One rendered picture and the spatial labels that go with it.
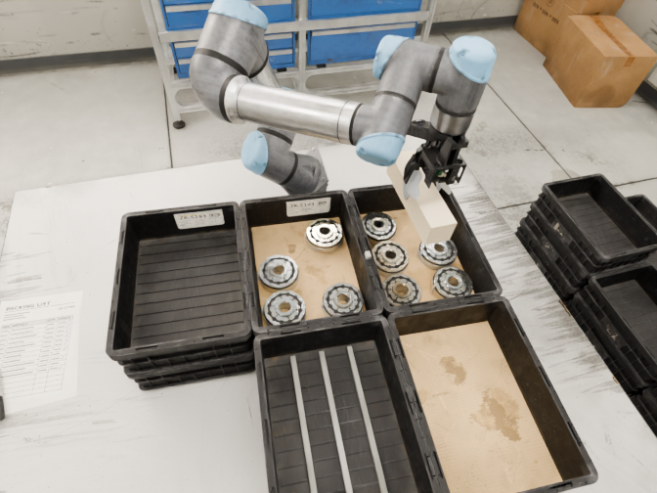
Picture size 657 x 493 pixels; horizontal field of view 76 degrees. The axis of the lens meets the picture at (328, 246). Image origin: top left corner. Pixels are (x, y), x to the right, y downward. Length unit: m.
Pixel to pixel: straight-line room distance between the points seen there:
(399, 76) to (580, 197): 1.52
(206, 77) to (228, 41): 0.08
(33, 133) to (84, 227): 1.81
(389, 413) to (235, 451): 0.37
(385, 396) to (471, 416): 0.19
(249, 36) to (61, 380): 0.93
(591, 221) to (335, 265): 1.26
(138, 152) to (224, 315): 1.95
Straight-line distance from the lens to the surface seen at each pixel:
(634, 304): 2.06
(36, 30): 3.79
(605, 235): 2.06
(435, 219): 0.93
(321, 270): 1.13
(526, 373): 1.07
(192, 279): 1.16
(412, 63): 0.77
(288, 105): 0.81
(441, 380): 1.05
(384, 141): 0.72
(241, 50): 0.94
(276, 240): 1.19
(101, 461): 1.18
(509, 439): 1.06
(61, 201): 1.67
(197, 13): 2.69
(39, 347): 1.35
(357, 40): 2.96
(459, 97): 0.78
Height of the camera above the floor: 1.77
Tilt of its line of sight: 53 degrees down
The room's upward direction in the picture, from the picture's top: 5 degrees clockwise
